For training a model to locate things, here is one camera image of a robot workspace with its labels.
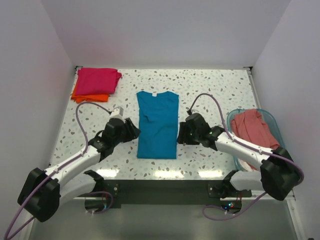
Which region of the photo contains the blue t shirt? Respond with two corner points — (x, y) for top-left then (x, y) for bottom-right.
(136, 91), (179, 160)

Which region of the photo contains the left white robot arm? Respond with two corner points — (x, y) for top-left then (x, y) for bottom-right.
(17, 118), (141, 222)

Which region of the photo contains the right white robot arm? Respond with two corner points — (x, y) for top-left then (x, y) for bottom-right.
(177, 113), (304, 201)

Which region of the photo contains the pink t shirt in basket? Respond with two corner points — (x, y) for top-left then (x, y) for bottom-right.
(230, 109), (280, 150)

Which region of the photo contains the folded orange t shirt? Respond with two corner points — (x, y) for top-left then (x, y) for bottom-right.
(70, 85), (109, 104)

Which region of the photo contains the white t shirt in basket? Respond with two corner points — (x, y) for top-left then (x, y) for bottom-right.
(238, 159), (257, 172)

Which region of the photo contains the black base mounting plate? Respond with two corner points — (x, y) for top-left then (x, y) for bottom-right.
(74, 179), (252, 210)

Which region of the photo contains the folded magenta t shirt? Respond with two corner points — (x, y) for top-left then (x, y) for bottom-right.
(75, 67), (122, 96)

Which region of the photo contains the clear teal plastic basket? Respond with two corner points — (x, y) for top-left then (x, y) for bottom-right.
(226, 107), (288, 173)

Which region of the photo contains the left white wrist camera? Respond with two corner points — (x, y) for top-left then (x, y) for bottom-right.
(110, 106), (124, 121)

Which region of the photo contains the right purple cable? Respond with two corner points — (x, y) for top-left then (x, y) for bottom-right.
(186, 92), (305, 221)

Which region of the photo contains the purple cable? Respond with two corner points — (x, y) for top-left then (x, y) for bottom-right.
(186, 92), (305, 221)
(3, 101), (113, 240)

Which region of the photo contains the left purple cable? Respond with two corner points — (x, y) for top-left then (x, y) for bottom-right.
(3, 101), (113, 240)

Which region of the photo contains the aluminium table frame rail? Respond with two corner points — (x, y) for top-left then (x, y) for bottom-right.
(245, 190), (296, 201)

